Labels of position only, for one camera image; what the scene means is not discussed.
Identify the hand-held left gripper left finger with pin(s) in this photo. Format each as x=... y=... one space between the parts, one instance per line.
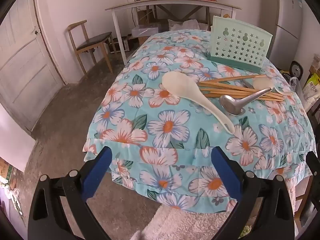
x=98 y=172

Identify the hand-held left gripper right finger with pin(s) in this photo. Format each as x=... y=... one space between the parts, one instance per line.
x=225 y=175

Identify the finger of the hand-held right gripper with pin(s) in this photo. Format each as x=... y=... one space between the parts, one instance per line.
x=313 y=163

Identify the metal ladle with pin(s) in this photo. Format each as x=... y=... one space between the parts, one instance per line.
x=230 y=105

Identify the pile of wooden chopsticks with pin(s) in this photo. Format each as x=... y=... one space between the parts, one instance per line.
x=225 y=88

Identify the metal spoon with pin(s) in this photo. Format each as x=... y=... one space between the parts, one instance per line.
x=247 y=83

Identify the small white rice paddle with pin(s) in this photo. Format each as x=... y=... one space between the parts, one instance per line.
x=262 y=83

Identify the large white rice paddle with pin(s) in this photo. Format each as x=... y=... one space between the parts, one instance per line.
x=177 y=83

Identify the green plastic utensil holder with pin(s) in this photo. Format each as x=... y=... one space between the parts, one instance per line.
x=237 y=45

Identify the white fluffy rug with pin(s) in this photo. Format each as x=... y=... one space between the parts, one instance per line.
x=195 y=225

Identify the floral blue blanket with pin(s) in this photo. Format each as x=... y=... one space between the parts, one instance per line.
x=170 y=127

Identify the yellow white bag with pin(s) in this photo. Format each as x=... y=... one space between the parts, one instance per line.
x=312 y=87

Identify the black round object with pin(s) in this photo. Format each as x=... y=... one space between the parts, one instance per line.
x=297 y=68

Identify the small white stool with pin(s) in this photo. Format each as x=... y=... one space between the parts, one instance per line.
x=120 y=44

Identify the white door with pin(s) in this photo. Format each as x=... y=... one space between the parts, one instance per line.
x=22 y=67

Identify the wooden chair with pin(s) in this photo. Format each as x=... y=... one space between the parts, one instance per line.
x=93 y=41

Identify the grey refrigerator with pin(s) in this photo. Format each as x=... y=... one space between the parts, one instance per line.
x=287 y=17

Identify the clear plastic box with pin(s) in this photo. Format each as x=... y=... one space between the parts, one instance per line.
x=145 y=31

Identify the white sack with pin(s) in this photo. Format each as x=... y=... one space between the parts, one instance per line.
x=187 y=25

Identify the white table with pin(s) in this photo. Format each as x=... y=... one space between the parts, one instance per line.
x=175 y=3

